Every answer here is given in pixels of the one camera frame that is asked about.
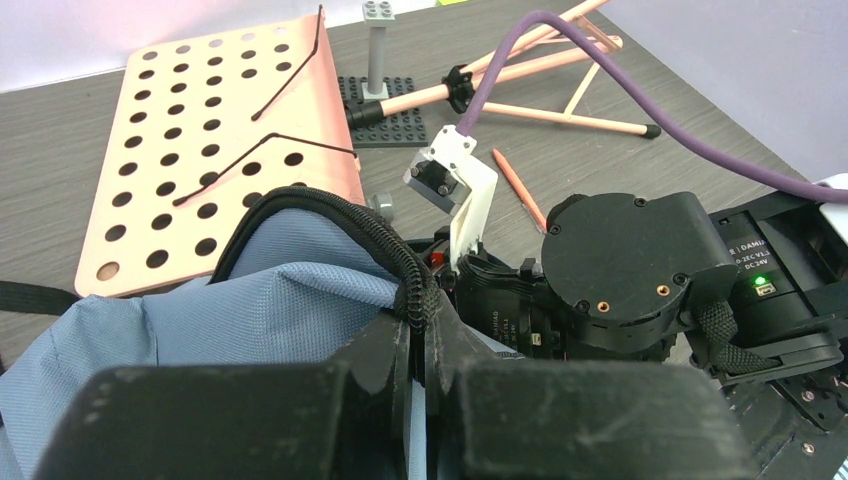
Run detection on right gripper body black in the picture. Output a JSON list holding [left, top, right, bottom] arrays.
[[407, 231, 564, 362]]

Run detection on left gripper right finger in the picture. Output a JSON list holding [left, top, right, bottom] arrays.
[[424, 300, 756, 479]]

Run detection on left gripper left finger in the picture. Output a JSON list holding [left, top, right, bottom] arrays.
[[36, 311, 411, 479]]

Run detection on blue fabric backpack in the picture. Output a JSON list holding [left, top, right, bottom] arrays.
[[1, 210, 397, 479]]

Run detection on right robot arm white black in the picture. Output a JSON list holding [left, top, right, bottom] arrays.
[[420, 192, 847, 479]]

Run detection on orange pen vertical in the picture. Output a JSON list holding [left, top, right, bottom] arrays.
[[492, 149, 548, 233]]

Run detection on dark grey lego baseplate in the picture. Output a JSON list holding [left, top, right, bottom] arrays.
[[336, 75, 431, 148]]

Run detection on pink folding stand legs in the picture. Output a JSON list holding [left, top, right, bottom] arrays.
[[339, 26, 662, 148]]

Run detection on pink perforated stand board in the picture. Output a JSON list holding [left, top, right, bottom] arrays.
[[74, 9, 364, 297]]

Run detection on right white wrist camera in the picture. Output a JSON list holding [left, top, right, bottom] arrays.
[[403, 125, 498, 272]]

